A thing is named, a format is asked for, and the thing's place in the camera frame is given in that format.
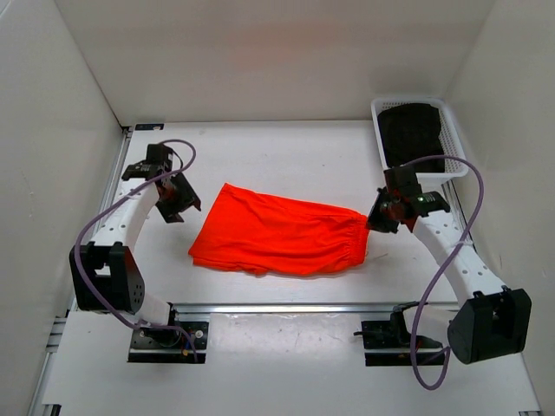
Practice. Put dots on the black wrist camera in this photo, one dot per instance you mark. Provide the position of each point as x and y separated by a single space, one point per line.
403 182
158 160

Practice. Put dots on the dark corner label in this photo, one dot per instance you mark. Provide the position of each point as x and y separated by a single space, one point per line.
149 126

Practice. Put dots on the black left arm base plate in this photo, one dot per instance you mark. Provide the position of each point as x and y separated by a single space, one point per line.
171 346

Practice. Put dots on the black folded shorts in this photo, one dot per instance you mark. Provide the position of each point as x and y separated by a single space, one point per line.
410 131

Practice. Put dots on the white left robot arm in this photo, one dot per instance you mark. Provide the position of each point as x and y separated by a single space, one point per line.
105 274

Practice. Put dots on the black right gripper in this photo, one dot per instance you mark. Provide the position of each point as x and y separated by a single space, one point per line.
375 221

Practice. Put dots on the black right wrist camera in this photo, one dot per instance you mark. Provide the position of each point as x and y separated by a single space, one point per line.
403 182

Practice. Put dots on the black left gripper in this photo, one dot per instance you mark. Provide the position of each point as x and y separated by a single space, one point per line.
188 198

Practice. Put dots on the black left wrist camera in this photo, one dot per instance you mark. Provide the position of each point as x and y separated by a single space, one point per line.
158 160

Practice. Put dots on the white perforated plastic basket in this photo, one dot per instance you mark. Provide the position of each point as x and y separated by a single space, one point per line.
449 138

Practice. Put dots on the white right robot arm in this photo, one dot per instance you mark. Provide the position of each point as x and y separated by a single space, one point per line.
493 319

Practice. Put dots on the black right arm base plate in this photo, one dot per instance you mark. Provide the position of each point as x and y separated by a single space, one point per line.
386 342

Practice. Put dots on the orange shorts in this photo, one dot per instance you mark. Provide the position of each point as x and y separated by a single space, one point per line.
261 233

